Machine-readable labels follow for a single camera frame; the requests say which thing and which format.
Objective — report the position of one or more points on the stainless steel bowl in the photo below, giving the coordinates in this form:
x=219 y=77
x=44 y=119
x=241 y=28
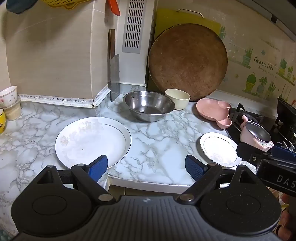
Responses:
x=148 y=104

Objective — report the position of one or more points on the large white floral plate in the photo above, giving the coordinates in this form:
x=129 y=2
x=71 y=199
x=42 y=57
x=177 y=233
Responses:
x=92 y=141

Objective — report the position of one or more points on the black wok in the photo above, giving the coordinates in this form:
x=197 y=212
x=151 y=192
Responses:
x=286 y=111

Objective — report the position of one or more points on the person's right hand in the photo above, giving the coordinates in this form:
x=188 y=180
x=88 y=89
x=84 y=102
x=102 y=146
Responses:
x=289 y=213

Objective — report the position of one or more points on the dark teal object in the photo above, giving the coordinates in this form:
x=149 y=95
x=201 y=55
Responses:
x=15 y=5

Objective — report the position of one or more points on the yellow plastic basket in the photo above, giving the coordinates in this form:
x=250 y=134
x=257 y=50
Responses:
x=67 y=3

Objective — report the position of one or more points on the pink bear-shaped plate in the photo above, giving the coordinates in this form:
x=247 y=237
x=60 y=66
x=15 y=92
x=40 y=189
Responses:
x=210 y=109

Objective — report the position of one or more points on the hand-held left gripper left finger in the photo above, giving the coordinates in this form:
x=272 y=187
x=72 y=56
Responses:
x=100 y=167

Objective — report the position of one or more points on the yellow cup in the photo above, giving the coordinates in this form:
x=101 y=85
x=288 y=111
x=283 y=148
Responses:
x=1 y=121

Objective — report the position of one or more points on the white knife holder box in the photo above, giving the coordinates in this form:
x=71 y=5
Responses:
x=134 y=23

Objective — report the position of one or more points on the small white plate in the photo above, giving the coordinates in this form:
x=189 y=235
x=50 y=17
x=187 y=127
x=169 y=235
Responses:
x=217 y=148

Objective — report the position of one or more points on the round wooden cutting board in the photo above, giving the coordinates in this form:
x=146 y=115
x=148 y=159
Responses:
x=187 y=60

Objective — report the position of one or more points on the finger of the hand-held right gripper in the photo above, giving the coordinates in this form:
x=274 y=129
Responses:
x=249 y=153
x=283 y=151

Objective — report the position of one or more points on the plant wall sticker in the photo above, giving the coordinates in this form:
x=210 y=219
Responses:
x=261 y=69

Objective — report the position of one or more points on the pink steel-lined pot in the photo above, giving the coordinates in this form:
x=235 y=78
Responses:
x=248 y=139

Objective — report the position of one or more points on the white floral cup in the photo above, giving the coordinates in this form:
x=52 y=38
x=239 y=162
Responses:
x=9 y=93

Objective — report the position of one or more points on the black gas stove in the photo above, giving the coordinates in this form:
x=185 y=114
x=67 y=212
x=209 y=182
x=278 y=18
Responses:
x=256 y=118

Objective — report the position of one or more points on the white patterned edge tape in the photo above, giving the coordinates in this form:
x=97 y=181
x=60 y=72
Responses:
x=57 y=100

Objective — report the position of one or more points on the grey range hood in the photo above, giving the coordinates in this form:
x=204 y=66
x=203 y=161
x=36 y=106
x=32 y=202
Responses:
x=277 y=14

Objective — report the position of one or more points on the cream bowl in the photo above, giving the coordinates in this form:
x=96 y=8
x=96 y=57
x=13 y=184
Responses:
x=178 y=99

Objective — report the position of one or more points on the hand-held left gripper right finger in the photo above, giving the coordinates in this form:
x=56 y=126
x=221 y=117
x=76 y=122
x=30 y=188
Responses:
x=193 y=168

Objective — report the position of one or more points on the white jar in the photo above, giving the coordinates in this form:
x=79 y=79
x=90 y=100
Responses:
x=13 y=112

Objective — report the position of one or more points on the yellow cutting board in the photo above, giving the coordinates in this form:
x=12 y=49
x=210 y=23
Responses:
x=166 y=20

